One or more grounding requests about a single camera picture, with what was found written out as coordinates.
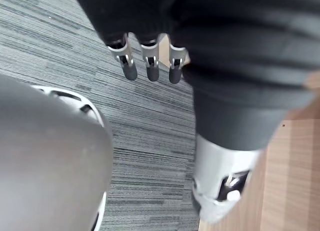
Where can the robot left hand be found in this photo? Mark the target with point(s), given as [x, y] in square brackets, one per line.
[225, 66]

